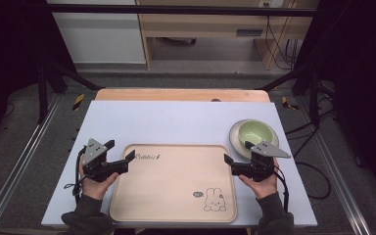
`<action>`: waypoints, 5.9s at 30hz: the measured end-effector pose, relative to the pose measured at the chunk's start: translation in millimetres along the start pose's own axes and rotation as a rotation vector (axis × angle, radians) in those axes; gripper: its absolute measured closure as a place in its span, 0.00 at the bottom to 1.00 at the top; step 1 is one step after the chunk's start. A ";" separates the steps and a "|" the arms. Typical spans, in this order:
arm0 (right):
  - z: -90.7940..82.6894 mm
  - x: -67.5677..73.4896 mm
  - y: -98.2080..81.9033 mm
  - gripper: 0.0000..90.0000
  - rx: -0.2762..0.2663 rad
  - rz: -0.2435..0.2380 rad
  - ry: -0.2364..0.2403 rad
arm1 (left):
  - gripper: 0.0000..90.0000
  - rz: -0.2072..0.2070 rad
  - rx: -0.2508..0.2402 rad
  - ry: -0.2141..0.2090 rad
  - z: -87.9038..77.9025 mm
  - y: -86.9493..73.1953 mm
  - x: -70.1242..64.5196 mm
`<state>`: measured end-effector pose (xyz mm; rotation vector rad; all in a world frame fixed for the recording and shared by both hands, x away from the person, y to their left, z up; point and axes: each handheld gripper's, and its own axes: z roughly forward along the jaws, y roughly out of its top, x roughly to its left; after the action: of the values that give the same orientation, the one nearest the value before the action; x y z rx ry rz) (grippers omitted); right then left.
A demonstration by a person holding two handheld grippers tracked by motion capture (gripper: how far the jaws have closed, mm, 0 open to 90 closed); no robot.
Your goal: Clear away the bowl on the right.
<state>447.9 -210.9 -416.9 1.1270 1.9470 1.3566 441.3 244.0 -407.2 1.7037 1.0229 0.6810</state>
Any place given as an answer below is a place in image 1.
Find black floor cable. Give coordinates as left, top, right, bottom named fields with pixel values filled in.
left=285, top=107, right=338, bottom=201

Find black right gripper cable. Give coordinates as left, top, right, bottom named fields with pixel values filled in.
left=271, top=164, right=290, bottom=213

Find black hanging cables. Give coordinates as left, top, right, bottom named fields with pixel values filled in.
left=264, top=15, right=300, bottom=71

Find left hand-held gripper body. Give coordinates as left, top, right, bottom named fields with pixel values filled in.
left=81, top=138, right=115, bottom=183

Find person's right hand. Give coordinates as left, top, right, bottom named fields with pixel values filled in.
left=238, top=158, right=279, bottom=201

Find black metal stand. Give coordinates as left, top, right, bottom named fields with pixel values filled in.
left=36, top=61, right=103, bottom=124
left=259, top=61, right=321, bottom=129

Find pale lilac table mat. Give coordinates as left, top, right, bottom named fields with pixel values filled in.
left=41, top=100, right=318, bottom=228

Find person's left hand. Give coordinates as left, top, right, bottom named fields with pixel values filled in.
left=77, top=163, right=120, bottom=201

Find aluminium rail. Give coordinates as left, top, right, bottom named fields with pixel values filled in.
left=296, top=97, right=373, bottom=235
left=0, top=93, right=63, bottom=235

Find white cabinet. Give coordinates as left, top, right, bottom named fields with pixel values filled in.
left=47, top=0, right=147, bottom=65

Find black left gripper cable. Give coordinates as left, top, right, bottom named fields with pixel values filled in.
left=63, top=147, right=89, bottom=205

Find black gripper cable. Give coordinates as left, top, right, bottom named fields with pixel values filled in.
left=271, top=164, right=290, bottom=213
left=63, top=147, right=89, bottom=205

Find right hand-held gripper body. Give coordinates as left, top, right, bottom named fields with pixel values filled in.
left=250, top=140, right=292, bottom=183

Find black horizontal frame bar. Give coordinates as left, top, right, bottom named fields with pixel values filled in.
left=46, top=3, right=318, bottom=18

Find green bowl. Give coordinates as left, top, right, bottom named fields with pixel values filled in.
left=228, top=117, right=280, bottom=161
left=238, top=119, right=275, bottom=149

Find yellow black tape marker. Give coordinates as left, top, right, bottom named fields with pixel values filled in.
left=71, top=93, right=86, bottom=112
left=281, top=95, right=301, bottom=112

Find wooden desk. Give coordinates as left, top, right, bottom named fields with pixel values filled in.
left=134, top=0, right=320, bottom=71

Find black curtain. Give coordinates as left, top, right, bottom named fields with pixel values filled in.
left=292, top=0, right=376, bottom=210
left=0, top=0, right=78, bottom=148

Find wooden tray with rabbit print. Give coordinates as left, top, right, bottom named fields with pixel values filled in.
left=109, top=143, right=238, bottom=224

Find wooden table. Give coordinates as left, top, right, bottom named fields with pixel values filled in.
left=95, top=87, right=271, bottom=103

